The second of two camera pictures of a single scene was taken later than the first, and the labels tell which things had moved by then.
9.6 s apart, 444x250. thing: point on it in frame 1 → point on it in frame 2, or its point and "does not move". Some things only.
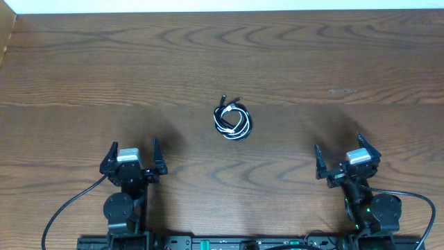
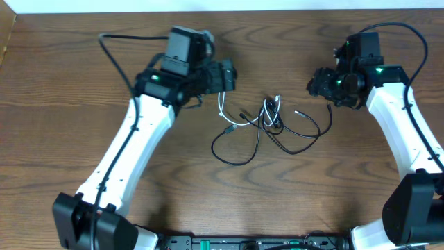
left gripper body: [130, 171] → [227, 74]
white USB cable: [240, 131] → [277, 98]
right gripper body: [336, 178] → [334, 87]
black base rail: [201, 242] does not move
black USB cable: [238, 131] → [261, 126]
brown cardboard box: [7, 17] does not move
